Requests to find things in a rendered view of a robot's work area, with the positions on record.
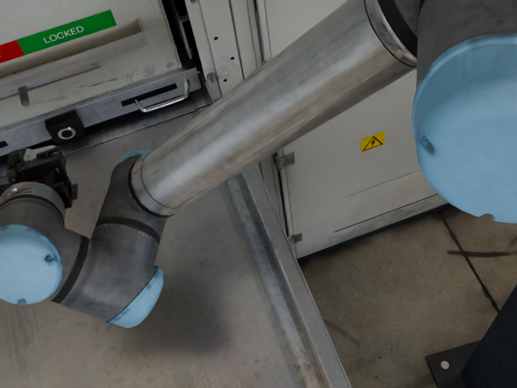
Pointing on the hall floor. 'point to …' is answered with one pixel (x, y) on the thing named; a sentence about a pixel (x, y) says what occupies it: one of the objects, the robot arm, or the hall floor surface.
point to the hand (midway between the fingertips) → (29, 158)
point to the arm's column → (495, 352)
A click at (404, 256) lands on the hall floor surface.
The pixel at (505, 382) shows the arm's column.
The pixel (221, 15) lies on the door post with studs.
